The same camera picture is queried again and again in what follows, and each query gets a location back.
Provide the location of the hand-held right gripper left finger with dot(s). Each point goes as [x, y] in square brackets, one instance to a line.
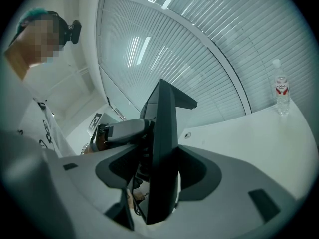
[82, 183]

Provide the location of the grey printed t-shirt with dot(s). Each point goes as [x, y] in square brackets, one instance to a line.
[37, 113]

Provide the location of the black head-worn camera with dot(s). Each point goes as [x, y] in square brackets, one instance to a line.
[75, 32]

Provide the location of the person's left hand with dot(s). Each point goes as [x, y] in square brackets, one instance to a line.
[101, 143]

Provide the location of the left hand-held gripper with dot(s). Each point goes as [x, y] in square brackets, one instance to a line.
[96, 122]

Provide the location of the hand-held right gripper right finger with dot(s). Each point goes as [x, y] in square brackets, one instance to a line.
[231, 183]

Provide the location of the person's head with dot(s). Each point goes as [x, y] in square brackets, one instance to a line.
[32, 46]

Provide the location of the clear plastic water bottle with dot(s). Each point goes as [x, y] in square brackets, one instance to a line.
[282, 93]

